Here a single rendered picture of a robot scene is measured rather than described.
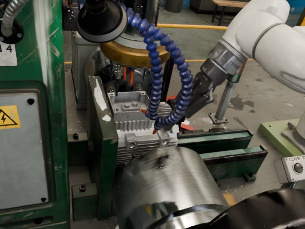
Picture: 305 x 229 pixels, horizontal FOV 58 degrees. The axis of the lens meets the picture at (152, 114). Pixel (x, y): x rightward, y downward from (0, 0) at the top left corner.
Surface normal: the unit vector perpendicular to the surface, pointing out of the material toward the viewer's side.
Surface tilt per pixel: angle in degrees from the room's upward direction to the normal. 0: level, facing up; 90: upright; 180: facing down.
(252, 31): 63
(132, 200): 55
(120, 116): 90
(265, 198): 13
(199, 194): 9
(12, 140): 90
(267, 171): 0
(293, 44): 41
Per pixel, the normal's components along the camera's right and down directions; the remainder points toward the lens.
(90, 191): 0.15, -0.79
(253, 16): -0.58, -0.24
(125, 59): -0.25, 0.54
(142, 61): 0.20, 0.61
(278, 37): -0.56, -0.45
